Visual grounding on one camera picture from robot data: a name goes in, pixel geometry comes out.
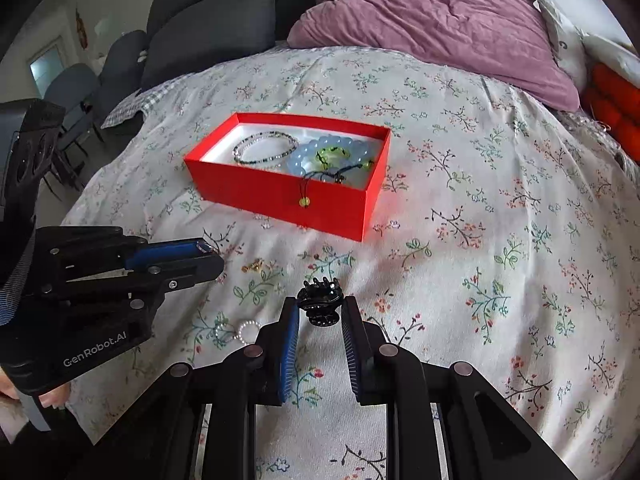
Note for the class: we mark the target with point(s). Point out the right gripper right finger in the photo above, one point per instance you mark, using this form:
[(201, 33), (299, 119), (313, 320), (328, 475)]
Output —
[(362, 340)]

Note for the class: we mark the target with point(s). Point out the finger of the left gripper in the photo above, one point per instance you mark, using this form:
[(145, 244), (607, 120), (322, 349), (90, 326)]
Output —
[(158, 278), (157, 253)]

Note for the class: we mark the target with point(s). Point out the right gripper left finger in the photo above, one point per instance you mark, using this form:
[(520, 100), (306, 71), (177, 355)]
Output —
[(277, 364)]

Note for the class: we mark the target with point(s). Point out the gold red stone earring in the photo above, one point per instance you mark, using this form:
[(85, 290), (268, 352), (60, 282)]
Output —
[(255, 266)]

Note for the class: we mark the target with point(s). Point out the red jewelry box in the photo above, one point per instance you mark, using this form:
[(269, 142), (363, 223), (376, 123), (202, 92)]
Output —
[(318, 203)]

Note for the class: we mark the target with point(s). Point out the person's left hand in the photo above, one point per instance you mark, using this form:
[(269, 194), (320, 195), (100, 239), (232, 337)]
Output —
[(56, 398)]

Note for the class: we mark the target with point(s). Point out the floral bed duvet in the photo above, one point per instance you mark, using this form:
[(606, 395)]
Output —
[(505, 235)]

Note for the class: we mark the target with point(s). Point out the grey chair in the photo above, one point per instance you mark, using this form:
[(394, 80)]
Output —
[(122, 71), (74, 89)]

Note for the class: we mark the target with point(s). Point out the dark grey cushion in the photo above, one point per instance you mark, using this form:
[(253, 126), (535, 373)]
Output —
[(188, 36)]

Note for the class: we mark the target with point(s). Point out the purple pillow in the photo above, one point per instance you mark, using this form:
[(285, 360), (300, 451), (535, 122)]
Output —
[(502, 39)]

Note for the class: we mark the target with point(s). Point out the orange knotted cushion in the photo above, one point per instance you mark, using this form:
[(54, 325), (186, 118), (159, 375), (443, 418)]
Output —
[(611, 99)]

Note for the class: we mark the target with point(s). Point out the white printed pillow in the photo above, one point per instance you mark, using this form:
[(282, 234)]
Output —
[(572, 47)]

